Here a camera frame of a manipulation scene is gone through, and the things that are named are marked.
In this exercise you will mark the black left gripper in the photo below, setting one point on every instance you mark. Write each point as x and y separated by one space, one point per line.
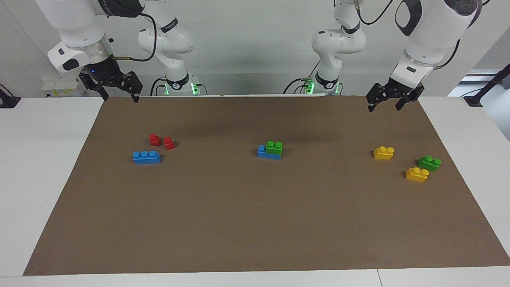
392 89

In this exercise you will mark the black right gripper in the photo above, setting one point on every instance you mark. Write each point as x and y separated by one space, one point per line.
107 75

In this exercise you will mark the green two-stud toy block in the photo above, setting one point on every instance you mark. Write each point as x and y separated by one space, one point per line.
275 148
428 164

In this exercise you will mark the blue three-stud toy block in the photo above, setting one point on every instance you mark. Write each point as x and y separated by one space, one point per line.
146 158
267 154

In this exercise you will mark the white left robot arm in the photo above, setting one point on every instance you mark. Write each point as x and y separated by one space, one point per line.
430 28

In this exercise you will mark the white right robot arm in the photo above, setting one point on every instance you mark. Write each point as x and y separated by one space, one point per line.
75 28

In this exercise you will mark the yellow two-stud toy block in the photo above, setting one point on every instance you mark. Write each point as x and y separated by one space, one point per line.
416 175
383 153

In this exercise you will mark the red one-stud toy block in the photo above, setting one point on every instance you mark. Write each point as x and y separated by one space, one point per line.
169 144
154 140

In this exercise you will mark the black stand leg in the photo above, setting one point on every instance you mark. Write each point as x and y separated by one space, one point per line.
484 89

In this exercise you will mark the black table clamp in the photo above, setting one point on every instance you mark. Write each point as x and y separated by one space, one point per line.
8 101

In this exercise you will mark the brown table mat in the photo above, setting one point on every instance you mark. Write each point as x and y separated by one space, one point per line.
255 215

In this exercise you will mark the white wall socket box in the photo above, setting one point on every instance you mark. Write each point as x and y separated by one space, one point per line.
61 87

